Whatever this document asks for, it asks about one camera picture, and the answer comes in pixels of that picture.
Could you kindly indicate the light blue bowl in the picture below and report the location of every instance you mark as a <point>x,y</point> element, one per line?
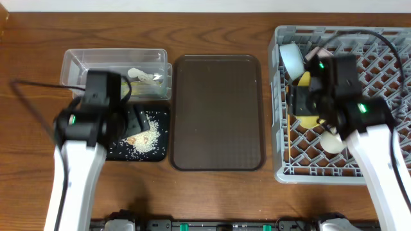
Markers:
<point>292,60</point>

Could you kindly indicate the black waste tray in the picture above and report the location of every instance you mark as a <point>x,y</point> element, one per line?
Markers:
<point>160,154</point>

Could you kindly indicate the rice and nut leftovers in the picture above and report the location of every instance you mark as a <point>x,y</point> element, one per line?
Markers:
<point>146,141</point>

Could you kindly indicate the green snack wrapper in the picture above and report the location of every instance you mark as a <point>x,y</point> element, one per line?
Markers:
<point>142,89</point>

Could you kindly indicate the white tissue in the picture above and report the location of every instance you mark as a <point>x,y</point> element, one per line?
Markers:
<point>139,77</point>

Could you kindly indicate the yellow plate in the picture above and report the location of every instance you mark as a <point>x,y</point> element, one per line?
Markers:
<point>308,122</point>

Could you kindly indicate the white cup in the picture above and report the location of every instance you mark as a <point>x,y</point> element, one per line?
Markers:
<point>331,142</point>

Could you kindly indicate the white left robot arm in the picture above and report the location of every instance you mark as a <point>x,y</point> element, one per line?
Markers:
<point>83,136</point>

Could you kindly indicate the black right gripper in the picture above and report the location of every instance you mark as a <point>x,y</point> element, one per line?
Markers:
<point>302,102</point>

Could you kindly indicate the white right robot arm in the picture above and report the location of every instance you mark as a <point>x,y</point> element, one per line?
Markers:
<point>364,126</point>

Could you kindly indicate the white bowl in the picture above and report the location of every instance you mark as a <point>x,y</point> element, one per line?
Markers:
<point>318,51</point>

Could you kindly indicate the wooden chopstick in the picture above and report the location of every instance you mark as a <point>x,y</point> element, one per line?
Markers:
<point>288,128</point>

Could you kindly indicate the clear plastic waste bin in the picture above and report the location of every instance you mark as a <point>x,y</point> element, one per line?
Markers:
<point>77,62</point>

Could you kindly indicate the dark brown serving tray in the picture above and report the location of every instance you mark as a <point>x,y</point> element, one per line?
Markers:
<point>217,110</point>

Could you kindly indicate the grey dishwasher rack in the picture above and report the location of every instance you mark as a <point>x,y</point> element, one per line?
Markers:
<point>379,75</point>

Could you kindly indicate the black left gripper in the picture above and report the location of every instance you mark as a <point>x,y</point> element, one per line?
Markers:
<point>136,122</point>

